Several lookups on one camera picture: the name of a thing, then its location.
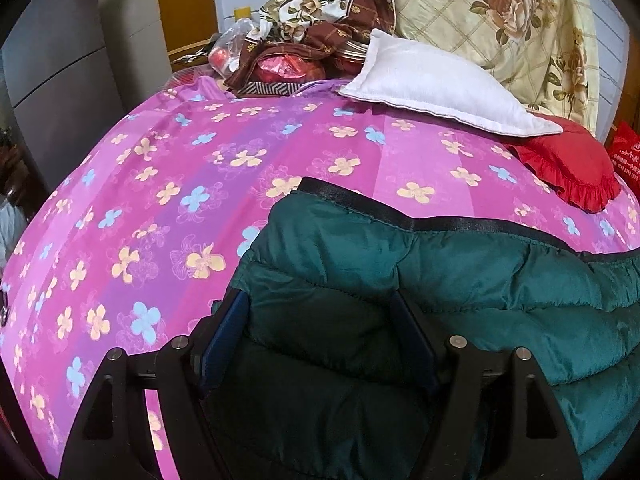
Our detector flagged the grey cabinet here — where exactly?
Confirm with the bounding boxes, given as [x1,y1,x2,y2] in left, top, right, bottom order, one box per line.
[0,0,166,201]

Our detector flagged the pink floral bedsheet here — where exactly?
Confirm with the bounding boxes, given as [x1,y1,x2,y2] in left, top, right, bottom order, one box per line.
[0,72,640,480]

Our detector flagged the white pillow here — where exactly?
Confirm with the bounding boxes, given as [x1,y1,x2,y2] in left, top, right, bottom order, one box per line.
[339,28,564,138]

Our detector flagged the red shopping bag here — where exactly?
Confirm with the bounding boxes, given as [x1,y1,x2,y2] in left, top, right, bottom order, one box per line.
[605,121,640,186]

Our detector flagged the clear plastic bag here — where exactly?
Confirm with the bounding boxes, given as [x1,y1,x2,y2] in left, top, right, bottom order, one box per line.
[209,17,261,78]

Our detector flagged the shiny red package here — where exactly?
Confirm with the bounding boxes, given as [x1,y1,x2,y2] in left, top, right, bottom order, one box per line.
[255,52,308,83]

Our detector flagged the brown floral cloth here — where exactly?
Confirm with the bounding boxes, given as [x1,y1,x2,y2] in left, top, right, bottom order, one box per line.
[225,0,398,91]

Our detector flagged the striped box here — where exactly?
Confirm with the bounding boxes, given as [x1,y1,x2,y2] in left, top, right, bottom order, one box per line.
[235,80,311,98]

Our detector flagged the red ruffled pillow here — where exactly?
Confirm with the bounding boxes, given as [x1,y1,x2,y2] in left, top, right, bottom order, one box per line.
[505,114,623,213]

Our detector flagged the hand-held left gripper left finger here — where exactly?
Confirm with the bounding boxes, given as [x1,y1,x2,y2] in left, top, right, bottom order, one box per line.
[57,290,251,480]

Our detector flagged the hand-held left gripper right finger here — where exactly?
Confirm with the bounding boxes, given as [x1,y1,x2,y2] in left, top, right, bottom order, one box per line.
[387,292,586,480]

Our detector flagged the cream rose-print quilt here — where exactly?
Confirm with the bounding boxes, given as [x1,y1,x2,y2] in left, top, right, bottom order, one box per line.
[320,0,601,136]

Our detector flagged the green puffer jacket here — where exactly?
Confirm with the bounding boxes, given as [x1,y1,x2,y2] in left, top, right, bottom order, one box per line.
[200,176,640,480]

